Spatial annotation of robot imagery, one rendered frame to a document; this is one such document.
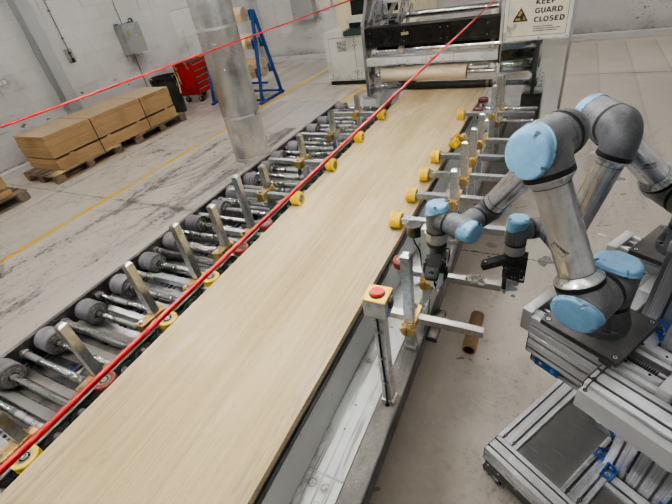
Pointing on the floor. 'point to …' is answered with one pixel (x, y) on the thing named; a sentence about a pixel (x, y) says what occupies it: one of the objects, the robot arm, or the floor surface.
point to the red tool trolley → (193, 77)
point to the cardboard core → (472, 336)
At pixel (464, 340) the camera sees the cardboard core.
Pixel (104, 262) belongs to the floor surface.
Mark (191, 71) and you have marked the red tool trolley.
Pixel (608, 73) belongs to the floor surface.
